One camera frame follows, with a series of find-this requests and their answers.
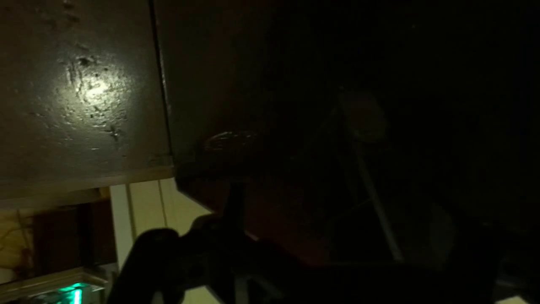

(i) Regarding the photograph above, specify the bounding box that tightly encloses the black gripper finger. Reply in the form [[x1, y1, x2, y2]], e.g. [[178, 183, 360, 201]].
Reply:
[[224, 184, 245, 245]]

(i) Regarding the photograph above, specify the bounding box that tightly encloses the dark wooden secretary desk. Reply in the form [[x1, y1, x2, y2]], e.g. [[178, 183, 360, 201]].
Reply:
[[0, 0, 173, 201]]

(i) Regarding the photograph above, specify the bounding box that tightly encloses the dark wooden cabinet door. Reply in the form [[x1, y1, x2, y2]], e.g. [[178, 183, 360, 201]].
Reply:
[[151, 0, 540, 264]]

